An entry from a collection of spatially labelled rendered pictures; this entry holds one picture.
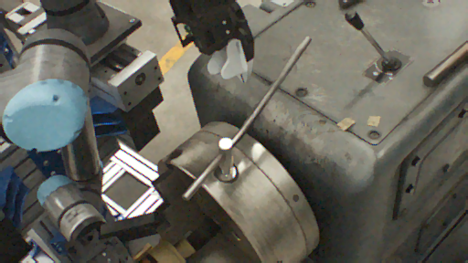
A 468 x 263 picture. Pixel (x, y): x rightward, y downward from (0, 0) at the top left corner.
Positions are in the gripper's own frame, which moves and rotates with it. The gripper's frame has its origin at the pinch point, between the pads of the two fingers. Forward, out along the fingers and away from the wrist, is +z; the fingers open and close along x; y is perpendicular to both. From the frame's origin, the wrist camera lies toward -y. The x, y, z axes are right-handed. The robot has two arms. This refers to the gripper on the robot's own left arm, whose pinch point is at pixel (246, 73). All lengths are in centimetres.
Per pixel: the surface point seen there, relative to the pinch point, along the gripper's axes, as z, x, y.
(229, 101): 8.6, -8.6, 0.1
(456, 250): 84, 8, -40
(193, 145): 9.5, -6.0, 11.5
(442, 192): 51, 12, -32
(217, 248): 24.1, 2.5, 19.2
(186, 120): 99, -146, -46
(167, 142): 100, -143, -31
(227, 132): 9.3, -2.6, 6.2
